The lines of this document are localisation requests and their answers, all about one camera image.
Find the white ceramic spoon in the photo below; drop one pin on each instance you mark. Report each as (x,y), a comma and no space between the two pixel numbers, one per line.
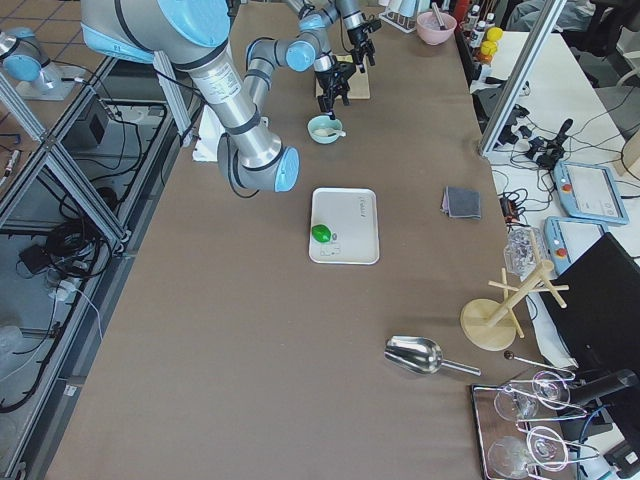
(333,132)

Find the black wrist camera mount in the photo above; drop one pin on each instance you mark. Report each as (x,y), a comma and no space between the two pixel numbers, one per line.
(345,67)
(371,25)

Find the lower teach pendant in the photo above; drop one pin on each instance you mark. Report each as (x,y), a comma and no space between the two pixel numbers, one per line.
(567,239)

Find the black monitor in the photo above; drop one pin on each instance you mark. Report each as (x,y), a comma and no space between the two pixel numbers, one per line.
(599,325)

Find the mirror tray with glass rack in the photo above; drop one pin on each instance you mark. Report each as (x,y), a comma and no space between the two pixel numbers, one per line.
(518,426)

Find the wooden cutting board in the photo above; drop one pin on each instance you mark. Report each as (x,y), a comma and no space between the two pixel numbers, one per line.
(358,83)

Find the folded grey cloth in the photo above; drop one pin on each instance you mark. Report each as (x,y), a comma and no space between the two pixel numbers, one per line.
(461,203)

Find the pink bowl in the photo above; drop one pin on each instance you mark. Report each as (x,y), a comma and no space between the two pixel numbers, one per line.
(428,28)

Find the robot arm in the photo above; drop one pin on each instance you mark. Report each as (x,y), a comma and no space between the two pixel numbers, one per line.
(195,37)
(349,16)

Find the teach pendant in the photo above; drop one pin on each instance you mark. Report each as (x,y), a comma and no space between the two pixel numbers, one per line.
(589,192)
(567,239)

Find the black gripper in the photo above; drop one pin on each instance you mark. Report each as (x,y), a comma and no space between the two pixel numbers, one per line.
(328,81)
(359,36)

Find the light green bowl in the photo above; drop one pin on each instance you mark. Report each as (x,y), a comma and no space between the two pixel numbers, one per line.
(323,121)

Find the cream rabbit tray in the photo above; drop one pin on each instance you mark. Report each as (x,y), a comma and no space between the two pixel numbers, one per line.
(351,214)

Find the metal scoop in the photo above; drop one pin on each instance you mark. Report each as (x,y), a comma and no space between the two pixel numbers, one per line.
(422,355)

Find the aluminium frame post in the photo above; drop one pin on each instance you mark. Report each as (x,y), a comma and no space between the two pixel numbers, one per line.
(531,49)

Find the upper teach pendant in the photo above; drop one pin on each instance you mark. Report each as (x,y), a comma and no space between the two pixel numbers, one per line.
(589,192)

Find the green lime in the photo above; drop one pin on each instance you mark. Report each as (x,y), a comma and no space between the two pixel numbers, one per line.
(321,233)

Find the wooden cup tree stand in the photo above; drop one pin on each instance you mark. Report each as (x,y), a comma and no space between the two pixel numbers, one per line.
(493,326)

